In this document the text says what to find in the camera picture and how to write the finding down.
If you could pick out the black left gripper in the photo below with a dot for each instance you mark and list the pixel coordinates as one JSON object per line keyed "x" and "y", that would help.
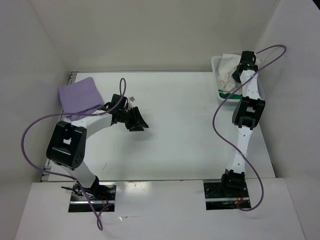
{"x": 139, "y": 122}

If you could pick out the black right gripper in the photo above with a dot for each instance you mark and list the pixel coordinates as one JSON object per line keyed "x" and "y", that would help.
{"x": 236, "y": 77}

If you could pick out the white t shirt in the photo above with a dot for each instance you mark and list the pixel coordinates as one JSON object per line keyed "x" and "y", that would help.
{"x": 237, "y": 76}

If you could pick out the purple t shirt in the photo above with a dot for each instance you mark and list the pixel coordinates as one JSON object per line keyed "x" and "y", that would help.
{"x": 81, "y": 97}

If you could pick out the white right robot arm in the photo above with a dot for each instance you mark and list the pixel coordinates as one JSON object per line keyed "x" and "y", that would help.
{"x": 245, "y": 117}

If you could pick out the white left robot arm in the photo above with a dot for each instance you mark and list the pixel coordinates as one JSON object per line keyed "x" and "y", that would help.
{"x": 67, "y": 145}

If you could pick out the white plastic laundry basket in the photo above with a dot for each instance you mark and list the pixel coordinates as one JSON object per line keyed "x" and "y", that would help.
{"x": 227, "y": 88}

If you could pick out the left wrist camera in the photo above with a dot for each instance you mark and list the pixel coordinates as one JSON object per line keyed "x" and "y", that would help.
{"x": 131, "y": 99}

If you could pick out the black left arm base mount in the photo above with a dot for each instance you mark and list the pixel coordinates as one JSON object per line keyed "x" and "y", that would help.
{"x": 104, "y": 200}

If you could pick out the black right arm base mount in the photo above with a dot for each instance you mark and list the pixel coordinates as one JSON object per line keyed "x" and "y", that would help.
{"x": 216, "y": 199}

